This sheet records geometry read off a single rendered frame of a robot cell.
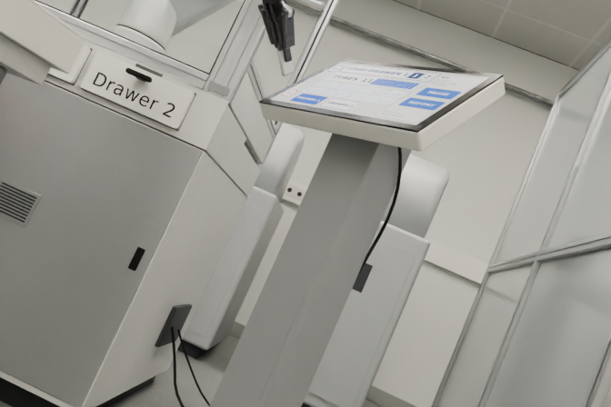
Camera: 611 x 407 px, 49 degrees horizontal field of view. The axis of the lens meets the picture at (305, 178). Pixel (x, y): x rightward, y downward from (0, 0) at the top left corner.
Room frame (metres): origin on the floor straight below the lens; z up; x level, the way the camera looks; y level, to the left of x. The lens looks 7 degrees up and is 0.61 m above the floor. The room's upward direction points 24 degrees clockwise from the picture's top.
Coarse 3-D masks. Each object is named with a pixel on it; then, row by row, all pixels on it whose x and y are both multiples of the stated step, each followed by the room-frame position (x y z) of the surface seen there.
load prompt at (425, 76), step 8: (352, 72) 1.70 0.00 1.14; (360, 72) 1.68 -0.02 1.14; (368, 72) 1.67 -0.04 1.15; (376, 72) 1.65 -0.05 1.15; (384, 72) 1.64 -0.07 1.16; (392, 72) 1.63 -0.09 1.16; (400, 72) 1.61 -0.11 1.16; (408, 72) 1.60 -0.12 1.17; (416, 72) 1.58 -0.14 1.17; (424, 72) 1.57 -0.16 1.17; (416, 80) 1.54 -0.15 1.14; (424, 80) 1.53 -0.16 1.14
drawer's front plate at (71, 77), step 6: (84, 48) 1.78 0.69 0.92; (84, 54) 1.78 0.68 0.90; (78, 60) 1.78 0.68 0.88; (84, 60) 1.79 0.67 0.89; (78, 66) 1.78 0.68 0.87; (48, 72) 1.79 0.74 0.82; (54, 72) 1.78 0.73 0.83; (60, 72) 1.78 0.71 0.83; (72, 72) 1.78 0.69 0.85; (78, 72) 1.79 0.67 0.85; (60, 78) 1.79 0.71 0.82; (66, 78) 1.78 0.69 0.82; (72, 78) 1.78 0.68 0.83
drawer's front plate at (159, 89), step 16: (96, 64) 1.78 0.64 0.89; (112, 64) 1.77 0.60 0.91; (128, 64) 1.77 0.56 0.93; (96, 80) 1.77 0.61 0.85; (112, 80) 1.77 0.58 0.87; (128, 80) 1.77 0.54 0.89; (160, 80) 1.76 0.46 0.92; (112, 96) 1.77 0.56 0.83; (160, 96) 1.76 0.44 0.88; (176, 96) 1.75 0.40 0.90; (192, 96) 1.75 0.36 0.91; (144, 112) 1.76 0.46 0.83; (160, 112) 1.75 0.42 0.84; (176, 112) 1.75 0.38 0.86; (176, 128) 1.76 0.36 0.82
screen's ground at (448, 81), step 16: (352, 64) 1.76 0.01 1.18; (320, 80) 1.70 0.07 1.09; (336, 80) 1.67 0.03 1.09; (352, 80) 1.65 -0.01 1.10; (400, 80) 1.57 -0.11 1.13; (432, 80) 1.52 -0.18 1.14; (448, 80) 1.49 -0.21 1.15; (464, 80) 1.47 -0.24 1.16; (480, 80) 1.45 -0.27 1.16; (416, 96) 1.45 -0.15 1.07; (352, 112) 1.47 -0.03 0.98; (368, 112) 1.45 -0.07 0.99; (384, 112) 1.43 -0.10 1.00; (400, 112) 1.40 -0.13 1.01; (416, 112) 1.38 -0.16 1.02; (432, 112) 1.36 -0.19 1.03
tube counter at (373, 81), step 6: (366, 78) 1.63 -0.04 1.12; (372, 78) 1.62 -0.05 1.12; (378, 78) 1.61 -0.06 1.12; (384, 78) 1.60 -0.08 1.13; (372, 84) 1.58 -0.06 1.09; (378, 84) 1.57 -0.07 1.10; (384, 84) 1.57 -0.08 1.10; (390, 84) 1.56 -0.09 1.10; (396, 84) 1.54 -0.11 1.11; (402, 84) 1.54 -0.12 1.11; (408, 84) 1.53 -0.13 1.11; (414, 84) 1.52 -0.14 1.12; (420, 84) 1.51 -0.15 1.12
